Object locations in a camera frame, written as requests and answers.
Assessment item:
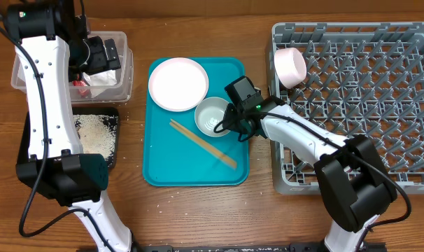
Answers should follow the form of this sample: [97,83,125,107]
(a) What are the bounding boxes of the grey bowl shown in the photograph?
[195,97,229,137]

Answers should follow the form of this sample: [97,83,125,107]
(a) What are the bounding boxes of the white napkin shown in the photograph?
[83,70,117,98]

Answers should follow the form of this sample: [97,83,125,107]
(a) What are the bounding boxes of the red candy wrapper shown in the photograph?
[72,80,90,97]

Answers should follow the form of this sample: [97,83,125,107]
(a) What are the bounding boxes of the large white pink-rimmed plate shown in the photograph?
[148,57,209,112]

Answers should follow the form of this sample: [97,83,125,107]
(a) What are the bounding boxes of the small pink bowl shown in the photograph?
[274,48,307,89]

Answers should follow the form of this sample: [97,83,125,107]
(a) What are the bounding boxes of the leftover white rice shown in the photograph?
[73,114,117,160]

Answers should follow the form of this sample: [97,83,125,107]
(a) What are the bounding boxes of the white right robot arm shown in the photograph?
[213,76,411,251]

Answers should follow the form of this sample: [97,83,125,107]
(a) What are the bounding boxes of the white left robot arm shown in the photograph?
[0,1,140,251]

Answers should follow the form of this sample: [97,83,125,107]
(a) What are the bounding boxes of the clear plastic waste bin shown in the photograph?
[10,31,134,104]

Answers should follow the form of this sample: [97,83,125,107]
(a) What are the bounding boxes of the black food waste tray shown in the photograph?
[16,106,121,170]

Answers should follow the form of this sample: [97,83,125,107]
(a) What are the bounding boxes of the grey dishwasher rack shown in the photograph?
[267,22,424,195]

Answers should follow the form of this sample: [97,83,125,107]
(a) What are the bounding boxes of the upper wooden chopstick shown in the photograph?
[170,118,238,168]

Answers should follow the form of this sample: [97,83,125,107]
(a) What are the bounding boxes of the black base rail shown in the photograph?
[75,232,388,252]

